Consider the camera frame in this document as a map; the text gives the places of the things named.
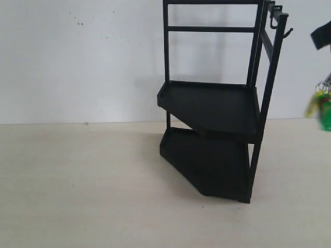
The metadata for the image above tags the colourful key tag bunch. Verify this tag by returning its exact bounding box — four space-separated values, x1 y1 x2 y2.
305 74 330 132

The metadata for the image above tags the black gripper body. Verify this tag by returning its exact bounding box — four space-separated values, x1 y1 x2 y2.
310 21 331 50

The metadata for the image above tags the black metal two-tier rack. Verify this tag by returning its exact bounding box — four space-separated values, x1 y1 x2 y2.
157 1 291 203

